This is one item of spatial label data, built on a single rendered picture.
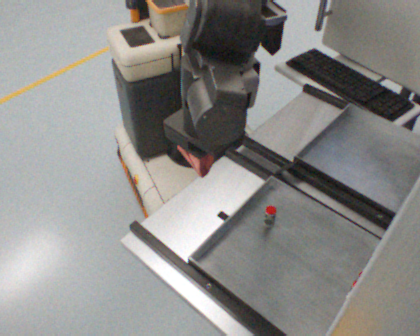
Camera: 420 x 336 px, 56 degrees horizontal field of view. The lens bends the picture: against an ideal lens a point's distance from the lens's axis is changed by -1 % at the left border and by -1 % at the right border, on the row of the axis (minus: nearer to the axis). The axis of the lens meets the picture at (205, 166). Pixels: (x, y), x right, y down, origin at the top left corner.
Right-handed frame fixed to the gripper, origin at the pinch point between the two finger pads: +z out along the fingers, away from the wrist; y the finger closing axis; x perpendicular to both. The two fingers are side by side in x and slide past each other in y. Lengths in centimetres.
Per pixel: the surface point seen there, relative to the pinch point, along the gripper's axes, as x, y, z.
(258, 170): 20.9, -3.2, 18.0
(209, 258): -1.7, 3.0, 20.0
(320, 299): 5.3, 22.6, 20.1
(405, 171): 45, 21, 20
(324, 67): 77, -19, 24
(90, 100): 71, -164, 106
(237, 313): -7.0, 14.0, 18.4
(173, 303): 13, -29, 108
